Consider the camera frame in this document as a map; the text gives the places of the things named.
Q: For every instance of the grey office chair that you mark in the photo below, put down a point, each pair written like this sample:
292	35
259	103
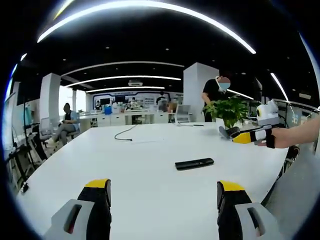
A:
46	127

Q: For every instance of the ceiling light strip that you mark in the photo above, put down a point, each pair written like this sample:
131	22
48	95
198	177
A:
125	88
150	3
125	77

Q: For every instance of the white counter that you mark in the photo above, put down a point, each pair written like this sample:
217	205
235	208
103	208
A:
117	120

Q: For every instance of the small black clip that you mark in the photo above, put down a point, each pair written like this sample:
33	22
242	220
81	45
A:
25	187

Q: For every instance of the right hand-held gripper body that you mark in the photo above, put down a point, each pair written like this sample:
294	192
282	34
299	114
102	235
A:
268	116

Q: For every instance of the person's right hand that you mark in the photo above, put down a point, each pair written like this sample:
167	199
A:
262	144

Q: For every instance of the thin black object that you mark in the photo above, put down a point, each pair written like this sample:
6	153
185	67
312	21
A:
198	124

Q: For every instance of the black tripod stand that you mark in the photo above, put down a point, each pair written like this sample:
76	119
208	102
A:
30	152

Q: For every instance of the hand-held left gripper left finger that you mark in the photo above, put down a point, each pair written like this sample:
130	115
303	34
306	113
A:
97	202

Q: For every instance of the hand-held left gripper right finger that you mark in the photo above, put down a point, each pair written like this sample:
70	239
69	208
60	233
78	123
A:
230	205

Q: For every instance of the black remote control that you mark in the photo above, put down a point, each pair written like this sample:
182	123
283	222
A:
194	163

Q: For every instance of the white plant pot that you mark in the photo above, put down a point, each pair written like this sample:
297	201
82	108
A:
220	123

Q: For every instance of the blue container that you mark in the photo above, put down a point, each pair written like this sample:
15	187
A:
108	110

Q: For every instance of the green potted plant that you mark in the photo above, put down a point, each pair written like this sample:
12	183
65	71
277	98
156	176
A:
227	110

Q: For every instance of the white office chair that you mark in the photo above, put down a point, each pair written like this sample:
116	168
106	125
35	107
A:
183	112

